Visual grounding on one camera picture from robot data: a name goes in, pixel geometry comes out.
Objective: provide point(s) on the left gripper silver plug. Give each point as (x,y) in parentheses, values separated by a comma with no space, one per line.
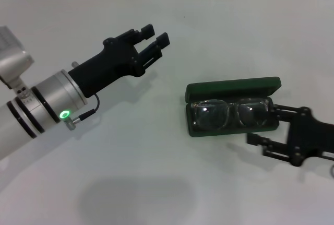
(74,64)

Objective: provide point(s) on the clear frame glasses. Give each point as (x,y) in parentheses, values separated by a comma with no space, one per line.
(229,112)

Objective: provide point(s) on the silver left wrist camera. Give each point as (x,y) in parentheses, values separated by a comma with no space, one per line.
(11,58)

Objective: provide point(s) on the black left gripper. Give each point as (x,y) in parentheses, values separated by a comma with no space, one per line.
(107,65)

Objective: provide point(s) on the green glasses case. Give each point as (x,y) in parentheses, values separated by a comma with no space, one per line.
(232,89)

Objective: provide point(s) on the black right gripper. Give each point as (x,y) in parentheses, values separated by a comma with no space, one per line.
(310,136)

